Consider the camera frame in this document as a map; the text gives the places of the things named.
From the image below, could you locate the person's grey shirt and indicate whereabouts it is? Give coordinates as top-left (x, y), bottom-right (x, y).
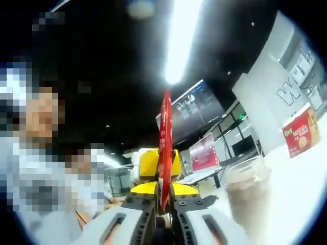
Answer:
top-left (17, 209), bottom-right (108, 245)

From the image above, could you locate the large dark wall monitor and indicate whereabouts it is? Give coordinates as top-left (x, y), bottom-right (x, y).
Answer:
top-left (155, 79), bottom-right (226, 144)

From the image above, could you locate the brown coffee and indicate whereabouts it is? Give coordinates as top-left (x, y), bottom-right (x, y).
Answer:
top-left (226, 171), bottom-right (271, 228)

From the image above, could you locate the red coffee pouch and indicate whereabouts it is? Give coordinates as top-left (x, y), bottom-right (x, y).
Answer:
top-left (155, 88), bottom-right (175, 215)

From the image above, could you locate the long ceiling light strip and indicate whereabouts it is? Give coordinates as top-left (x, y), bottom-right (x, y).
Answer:
top-left (162, 0), bottom-right (205, 85)

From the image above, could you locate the clear plastic cup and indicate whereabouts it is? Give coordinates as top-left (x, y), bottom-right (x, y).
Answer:
top-left (224, 156), bottom-right (273, 230)

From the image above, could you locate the thin chest cable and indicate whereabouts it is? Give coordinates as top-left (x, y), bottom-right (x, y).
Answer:
top-left (75, 211), bottom-right (89, 225)

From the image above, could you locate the white side desk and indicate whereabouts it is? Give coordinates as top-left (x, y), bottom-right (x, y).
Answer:
top-left (178, 165), bottom-right (227, 189)

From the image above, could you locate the black screen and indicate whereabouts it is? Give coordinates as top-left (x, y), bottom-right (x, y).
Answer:
top-left (231, 135), bottom-right (256, 157)

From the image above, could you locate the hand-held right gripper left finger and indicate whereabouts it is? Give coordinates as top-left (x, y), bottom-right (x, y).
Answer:
top-left (99, 181), bottom-right (157, 245)

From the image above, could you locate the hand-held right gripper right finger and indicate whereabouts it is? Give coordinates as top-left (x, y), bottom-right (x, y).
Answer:
top-left (170, 183), bottom-right (232, 245)

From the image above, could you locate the red coffee box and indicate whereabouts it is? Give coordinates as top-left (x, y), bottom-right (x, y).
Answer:
top-left (282, 105), bottom-right (322, 159)

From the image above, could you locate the red laptop screen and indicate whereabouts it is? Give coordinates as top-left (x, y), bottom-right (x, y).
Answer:
top-left (188, 132), bottom-right (221, 172)

